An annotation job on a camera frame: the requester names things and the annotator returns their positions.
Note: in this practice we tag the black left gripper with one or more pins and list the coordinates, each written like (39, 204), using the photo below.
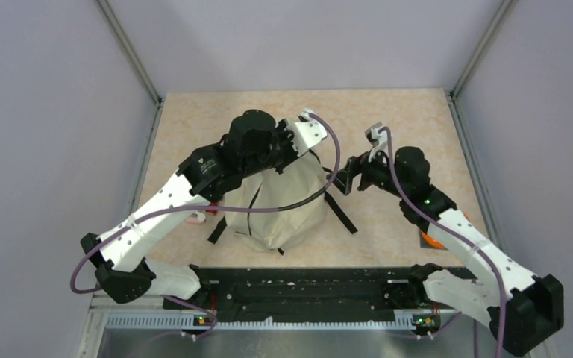
(280, 130)

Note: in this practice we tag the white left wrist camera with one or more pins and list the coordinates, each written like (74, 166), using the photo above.
(307, 132)

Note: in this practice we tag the orange tape roll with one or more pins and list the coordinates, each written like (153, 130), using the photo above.
(432, 239)

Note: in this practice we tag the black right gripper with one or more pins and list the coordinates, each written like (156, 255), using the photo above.
(356, 165)

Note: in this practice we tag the cream canvas backpack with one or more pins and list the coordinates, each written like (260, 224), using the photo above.
(278, 231)

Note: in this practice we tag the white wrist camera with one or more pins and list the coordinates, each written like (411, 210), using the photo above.
(307, 132)
(378, 137)

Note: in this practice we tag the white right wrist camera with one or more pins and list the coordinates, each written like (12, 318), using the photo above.
(378, 137)

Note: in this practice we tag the pink white stapler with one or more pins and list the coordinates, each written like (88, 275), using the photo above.
(196, 218)

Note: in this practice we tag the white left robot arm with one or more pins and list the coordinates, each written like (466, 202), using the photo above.
(254, 142)

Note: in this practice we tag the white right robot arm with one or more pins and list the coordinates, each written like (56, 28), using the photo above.
(520, 308)

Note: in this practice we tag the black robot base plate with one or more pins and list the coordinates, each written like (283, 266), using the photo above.
(307, 295)

